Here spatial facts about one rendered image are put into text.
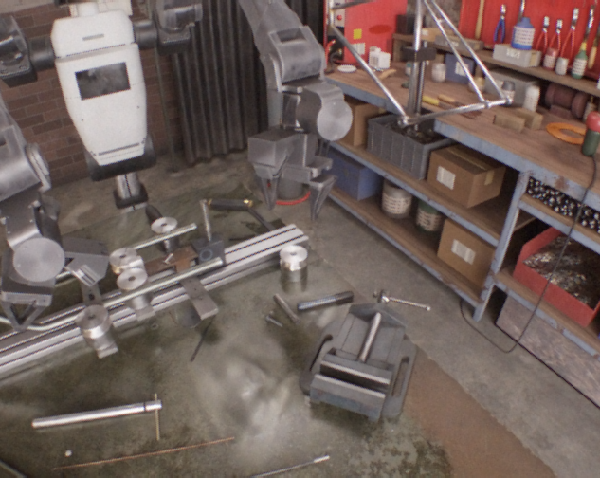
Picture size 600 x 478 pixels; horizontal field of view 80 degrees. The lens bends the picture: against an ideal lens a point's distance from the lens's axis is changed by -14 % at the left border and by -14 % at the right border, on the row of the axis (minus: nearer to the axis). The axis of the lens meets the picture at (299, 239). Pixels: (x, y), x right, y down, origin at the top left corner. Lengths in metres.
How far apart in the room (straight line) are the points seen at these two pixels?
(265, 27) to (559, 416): 1.67
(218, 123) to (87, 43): 2.05
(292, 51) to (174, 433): 0.54
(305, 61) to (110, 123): 0.76
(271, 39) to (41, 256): 0.40
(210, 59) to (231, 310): 2.53
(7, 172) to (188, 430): 0.39
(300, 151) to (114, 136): 0.75
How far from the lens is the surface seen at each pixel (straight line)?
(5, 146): 0.54
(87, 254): 0.59
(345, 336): 0.65
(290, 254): 0.74
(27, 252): 0.49
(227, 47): 3.13
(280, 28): 0.62
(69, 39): 1.27
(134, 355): 0.69
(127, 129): 1.25
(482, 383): 1.79
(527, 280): 1.79
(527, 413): 1.79
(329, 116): 0.55
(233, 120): 3.27
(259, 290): 0.74
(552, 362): 1.94
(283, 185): 2.64
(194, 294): 0.69
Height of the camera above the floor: 1.39
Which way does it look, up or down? 36 degrees down
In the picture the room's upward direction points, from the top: 1 degrees counter-clockwise
